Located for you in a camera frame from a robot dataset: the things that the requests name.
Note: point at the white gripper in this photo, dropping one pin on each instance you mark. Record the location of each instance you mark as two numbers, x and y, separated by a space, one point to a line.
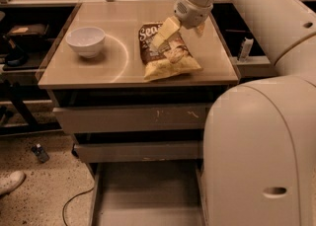
192 13

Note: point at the brown sea salt chip bag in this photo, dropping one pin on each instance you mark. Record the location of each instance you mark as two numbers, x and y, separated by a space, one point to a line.
175 59

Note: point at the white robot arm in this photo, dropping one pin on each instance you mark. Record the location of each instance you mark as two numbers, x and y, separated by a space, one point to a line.
259 143

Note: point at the top grey drawer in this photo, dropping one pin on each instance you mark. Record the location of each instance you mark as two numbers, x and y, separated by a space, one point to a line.
131 118

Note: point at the grey drawer cabinet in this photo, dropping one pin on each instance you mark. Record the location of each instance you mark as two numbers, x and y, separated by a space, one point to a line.
116 76

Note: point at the middle grey drawer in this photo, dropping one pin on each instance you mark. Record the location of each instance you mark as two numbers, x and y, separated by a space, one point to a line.
139 151

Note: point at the open bottom grey drawer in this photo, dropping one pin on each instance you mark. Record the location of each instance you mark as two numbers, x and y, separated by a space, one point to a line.
161 193

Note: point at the white bottle with long nozzle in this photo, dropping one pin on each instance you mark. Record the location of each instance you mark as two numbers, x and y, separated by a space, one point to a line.
245 49

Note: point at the white ceramic bowl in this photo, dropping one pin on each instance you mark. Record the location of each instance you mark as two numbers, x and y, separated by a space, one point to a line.
87 42

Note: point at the black desk lamp base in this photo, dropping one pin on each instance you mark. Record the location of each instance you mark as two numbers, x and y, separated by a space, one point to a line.
16 56

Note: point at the small dark floor gadget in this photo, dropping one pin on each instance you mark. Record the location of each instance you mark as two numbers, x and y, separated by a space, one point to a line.
40 153

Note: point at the white shoe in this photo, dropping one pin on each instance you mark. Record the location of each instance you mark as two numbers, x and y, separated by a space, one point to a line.
11 182

